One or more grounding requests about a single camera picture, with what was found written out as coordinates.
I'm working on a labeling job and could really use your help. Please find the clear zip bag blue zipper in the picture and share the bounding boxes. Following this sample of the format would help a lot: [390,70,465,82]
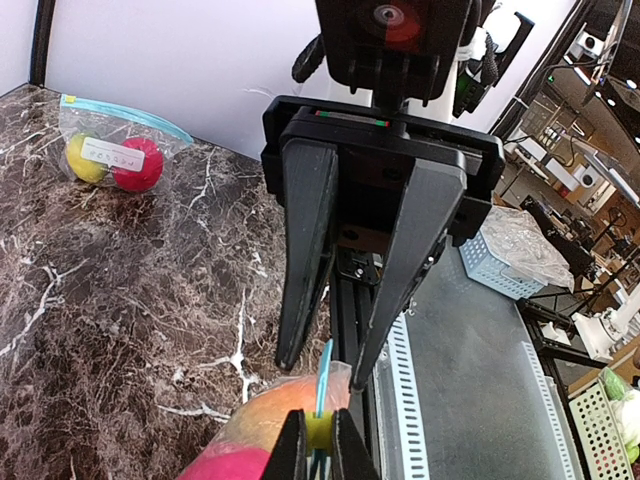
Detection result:
[179,341,351,479]

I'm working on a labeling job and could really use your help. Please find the green toy avocado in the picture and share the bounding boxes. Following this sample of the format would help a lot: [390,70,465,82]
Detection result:
[65,132,110,184]

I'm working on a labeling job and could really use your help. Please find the red toy apple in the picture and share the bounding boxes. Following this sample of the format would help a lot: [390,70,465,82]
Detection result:
[112,137,164,193]

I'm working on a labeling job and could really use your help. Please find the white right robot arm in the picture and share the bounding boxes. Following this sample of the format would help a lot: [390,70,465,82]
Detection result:
[261,1,505,392]

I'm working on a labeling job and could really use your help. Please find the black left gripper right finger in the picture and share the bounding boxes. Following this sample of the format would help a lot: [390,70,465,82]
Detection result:
[331,409,379,480]

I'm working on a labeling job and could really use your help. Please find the clear zip bag yellow slider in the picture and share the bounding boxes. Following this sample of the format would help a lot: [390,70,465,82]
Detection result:
[58,94,193,194]

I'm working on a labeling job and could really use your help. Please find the pink toy fruit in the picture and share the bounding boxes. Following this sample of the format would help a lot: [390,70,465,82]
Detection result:
[178,448,270,480]

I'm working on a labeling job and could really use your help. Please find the white slotted cable duct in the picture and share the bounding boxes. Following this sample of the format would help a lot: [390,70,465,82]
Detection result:
[373,313,584,479]

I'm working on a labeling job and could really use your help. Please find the white perforated bin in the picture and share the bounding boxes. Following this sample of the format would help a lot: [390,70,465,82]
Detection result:
[569,380,634,480]

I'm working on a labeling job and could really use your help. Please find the black front frame rail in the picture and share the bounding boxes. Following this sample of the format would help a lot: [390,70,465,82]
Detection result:
[329,247,380,469]

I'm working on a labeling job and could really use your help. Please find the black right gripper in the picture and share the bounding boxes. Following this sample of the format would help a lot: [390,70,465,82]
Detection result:
[261,96,505,390]

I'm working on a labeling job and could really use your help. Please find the red toy pepper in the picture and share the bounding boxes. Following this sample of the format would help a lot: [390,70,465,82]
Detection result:
[218,376,316,451]

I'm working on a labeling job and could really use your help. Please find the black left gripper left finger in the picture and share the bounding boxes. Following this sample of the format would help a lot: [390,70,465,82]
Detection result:
[264,410,307,480]

